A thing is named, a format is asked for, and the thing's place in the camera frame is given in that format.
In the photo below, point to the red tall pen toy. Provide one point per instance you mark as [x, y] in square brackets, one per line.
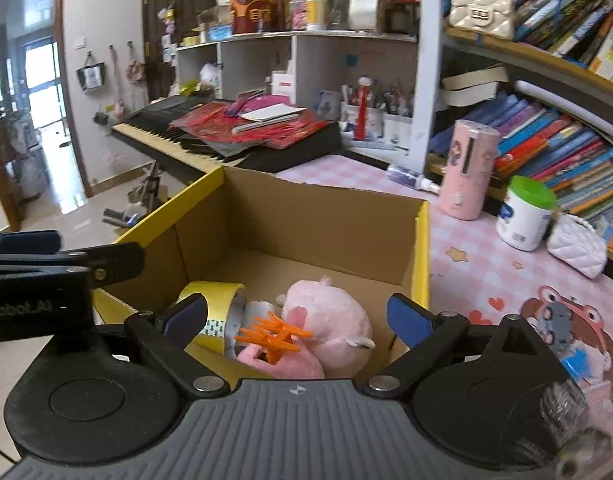
[362, 110]

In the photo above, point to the white plastic bag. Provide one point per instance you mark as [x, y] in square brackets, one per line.
[210, 77]

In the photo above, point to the fortune god figurine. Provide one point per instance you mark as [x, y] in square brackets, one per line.
[256, 5]

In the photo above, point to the black and white hanging bag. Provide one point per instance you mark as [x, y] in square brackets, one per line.
[91, 77]

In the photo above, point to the white pen holder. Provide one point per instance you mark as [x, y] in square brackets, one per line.
[399, 130]
[361, 122]

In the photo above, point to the pink cylinder humidifier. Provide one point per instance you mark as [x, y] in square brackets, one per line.
[469, 175]

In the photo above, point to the row of colourful books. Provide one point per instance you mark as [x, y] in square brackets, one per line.
[561, 155]

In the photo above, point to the white quilted purse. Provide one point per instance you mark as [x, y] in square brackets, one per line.
[578, 247]

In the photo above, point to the red plastic bag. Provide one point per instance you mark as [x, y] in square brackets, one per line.
[211, 120]

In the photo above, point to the white box red label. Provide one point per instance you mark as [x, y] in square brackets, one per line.
[282, 85]

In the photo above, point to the magenta pouch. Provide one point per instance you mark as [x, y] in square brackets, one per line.
[246, 102]

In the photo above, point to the wooden door frame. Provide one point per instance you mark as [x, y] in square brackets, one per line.
[71, 110]

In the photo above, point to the row of leaning books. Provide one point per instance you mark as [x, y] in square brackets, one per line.
[571, 15]

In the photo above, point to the grey booklet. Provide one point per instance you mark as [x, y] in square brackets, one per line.
[261, 125]

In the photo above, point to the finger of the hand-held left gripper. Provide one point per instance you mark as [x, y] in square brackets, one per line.
[29, 241]
[111, 260]

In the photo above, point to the black keyboard stand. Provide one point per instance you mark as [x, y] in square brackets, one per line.
[146, 187]

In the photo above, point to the yellow tape roll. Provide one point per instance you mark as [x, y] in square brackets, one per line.
[211, 292]

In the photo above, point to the pink hanging bag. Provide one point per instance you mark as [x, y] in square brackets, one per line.
[135, 70]

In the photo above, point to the white notebook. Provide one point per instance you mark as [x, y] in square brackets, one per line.
[271, 111]

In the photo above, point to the pink plush toy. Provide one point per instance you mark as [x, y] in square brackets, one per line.
[326, 320]

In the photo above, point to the black electronic keyboard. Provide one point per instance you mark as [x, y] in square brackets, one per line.
[151, 135]

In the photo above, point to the cardboard box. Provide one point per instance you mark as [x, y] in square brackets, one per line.
[296, 220]

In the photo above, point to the white bottle yellow label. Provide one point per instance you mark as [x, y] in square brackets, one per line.
[316, 10]

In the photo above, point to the clear plastic bottle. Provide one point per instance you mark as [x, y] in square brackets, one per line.
[571, 410]

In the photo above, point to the white jar green lid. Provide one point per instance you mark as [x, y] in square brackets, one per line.
[526, 220]

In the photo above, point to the bookshelf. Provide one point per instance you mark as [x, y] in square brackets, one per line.
[431, 60]

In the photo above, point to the old beige book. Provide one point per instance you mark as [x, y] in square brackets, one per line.
[469, 85]

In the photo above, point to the small white roll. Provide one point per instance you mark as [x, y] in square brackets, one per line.
[259, 312]

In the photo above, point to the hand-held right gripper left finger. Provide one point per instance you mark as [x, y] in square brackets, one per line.
[184, 317]

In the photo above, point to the orange hair clip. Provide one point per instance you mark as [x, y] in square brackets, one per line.
[276, 340]

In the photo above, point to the white cubby shelf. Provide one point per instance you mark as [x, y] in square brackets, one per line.
[316, 55]

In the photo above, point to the small black hanging pouch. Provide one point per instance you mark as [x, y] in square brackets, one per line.
[100, 118]

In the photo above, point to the pink checkered tablecloth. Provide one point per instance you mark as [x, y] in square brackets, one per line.
[476, 260]

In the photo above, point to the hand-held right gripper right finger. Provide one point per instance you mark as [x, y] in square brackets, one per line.
[409, 320]

